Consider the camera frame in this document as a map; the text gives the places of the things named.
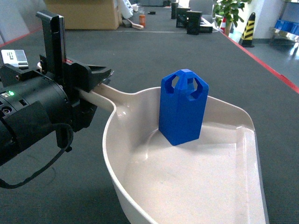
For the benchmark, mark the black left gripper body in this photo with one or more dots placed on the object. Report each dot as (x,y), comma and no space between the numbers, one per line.
(36,102)

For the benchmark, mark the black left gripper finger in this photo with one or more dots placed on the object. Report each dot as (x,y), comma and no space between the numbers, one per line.
(97,75)

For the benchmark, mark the blue plastic part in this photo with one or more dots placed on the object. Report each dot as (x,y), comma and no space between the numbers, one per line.
(183,100)

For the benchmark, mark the beige plastic scoop tray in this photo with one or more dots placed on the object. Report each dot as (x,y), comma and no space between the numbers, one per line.
(215,179)

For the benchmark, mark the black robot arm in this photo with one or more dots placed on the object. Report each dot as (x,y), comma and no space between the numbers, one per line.
(36,102)

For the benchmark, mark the metal shelf rack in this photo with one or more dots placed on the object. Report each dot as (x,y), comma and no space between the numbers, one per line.
(287,24)

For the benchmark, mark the wooden brush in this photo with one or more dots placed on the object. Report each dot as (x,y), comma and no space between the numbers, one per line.
(129,24)

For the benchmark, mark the large cardboard box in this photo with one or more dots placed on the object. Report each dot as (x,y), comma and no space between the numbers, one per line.
(87,14)

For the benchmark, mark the orange can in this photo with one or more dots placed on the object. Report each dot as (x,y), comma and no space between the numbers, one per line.
(142,20)

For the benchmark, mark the black block stack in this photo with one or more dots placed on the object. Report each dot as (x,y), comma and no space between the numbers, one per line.
(190,20)

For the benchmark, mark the grey office chair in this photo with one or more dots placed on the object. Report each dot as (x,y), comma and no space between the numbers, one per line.
(205,6)

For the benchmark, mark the red white traffic cone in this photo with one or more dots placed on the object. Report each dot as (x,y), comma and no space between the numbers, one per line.
(222,26)

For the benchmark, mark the green potted plant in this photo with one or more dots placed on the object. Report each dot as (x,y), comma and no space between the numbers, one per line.
(229,9)

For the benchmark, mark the yellow black traffic cone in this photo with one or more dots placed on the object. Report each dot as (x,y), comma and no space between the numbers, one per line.
(246,39)

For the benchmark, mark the silver camera box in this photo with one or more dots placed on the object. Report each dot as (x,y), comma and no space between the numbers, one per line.
(16,58)

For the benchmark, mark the red frame work table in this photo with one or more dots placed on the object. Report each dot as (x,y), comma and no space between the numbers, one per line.
(264,70)

